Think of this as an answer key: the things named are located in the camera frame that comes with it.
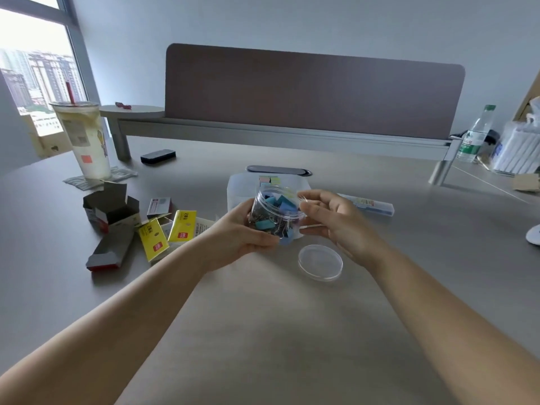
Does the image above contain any person's right hand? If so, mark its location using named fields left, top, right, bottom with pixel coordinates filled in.
left=297, top=190, right=385, bottom=271

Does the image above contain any person's left hand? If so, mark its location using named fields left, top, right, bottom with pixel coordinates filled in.
left=199, top=199, right=280, bottom=273

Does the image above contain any clear plastic jar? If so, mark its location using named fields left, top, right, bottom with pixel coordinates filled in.
left=247, top=185, right=306, bottom=245

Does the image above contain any person's right forearm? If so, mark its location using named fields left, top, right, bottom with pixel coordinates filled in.
left=370, top=245, right=540, bottom=405

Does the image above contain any person's left forearm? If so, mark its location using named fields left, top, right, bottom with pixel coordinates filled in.
left=0, top=239, right=212, bottom=405

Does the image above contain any pile of colourful binder clips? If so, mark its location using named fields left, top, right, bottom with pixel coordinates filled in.
left=250, top=195, right=301, bottom=244

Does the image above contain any clear round jar lid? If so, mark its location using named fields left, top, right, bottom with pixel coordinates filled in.
left=297, top=244, right=343, bottom=282

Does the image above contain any translucent plastic storage box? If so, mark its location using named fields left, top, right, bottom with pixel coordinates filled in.
left=226, top=173, right=312, bottom=242

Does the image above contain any white printed leaflet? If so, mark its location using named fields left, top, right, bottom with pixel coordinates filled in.
left=193, top=217, right=218, bottom=239

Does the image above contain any clear slim plastic case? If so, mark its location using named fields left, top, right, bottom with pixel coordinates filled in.
left=337, top=192, right=395, bottom=217

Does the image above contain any grey metal desk shelf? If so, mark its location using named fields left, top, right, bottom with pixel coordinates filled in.
left=111, top=117, right=461, bottom=187

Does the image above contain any yellow paper packet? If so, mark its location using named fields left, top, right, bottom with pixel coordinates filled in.
left=167, top=210, right=198, bottom=243
left=138, top=218, right=170, bottom=263

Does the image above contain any small grey staple box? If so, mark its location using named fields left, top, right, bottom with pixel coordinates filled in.
left=146, top=197, right=172, bottom=220

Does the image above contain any brown desk divider panel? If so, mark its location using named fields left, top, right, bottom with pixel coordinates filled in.
left=165, top=43, right=466, bottom=142

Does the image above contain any small black box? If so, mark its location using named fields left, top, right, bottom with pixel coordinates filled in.
left=140, top=149, right=177, bottom=166

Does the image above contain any flat grey red carton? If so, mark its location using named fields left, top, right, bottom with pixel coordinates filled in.
left=85, top=223, right=136, bottom=273

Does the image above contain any open grey cardboard box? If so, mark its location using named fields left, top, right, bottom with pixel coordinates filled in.
left=83, top=181, right=141, bottom=235

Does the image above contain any clear green-capped water bottle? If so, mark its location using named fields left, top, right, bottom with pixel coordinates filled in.
left=456, top=104, right=497, bottom=163

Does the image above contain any round grey side shelf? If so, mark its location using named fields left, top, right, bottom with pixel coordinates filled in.
left=100, top=104, right=165, bottom=121

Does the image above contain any plastic iced drink cup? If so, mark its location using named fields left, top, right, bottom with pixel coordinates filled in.
left=49, top=101, right=113, bottom=181

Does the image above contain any pack of white tubes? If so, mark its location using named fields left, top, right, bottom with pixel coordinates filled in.
left=489, top=120, right=540, bottom=177

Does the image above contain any brown cardboard piece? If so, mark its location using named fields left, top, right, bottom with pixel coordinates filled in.
left=512, top=173, right=540, bottom=193

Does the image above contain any beige cardboard box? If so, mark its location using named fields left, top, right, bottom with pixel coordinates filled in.
left=20, top=113, right=73, bottom=160

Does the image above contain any clear plastic bag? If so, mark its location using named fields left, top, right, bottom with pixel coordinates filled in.
left=524, top=96, right=540, bottom=128

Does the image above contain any light wooden board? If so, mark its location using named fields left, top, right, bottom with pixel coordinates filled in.
left=512, top=68, right=540, bottom=123

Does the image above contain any grey window frame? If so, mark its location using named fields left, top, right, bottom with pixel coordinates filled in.
left=0, top=0, right=102, bottom=108

